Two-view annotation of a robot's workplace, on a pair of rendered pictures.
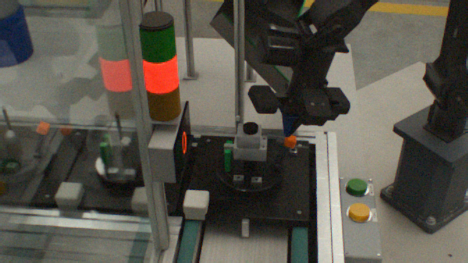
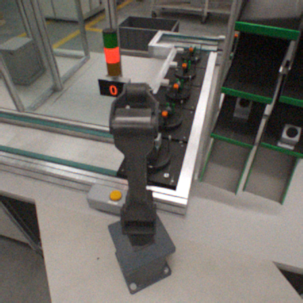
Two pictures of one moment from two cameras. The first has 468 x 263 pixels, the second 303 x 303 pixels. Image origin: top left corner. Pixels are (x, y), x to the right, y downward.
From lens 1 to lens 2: 1.22 m
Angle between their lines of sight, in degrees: 70
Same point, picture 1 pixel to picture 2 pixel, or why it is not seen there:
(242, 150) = not seen: hidden behind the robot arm
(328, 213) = (122, 185)
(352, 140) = (206, 237)
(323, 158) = (162, 191)
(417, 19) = not seen: outside the picture
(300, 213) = (122, 170)
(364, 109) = (245, 259)
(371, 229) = (103, 198)
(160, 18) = (108, 30)
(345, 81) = (285, 256)
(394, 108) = (249, 284)
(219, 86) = not seen: hidden behind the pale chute
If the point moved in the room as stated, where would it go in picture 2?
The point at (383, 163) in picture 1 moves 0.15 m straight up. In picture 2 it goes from (182, 250) to (187, 230)
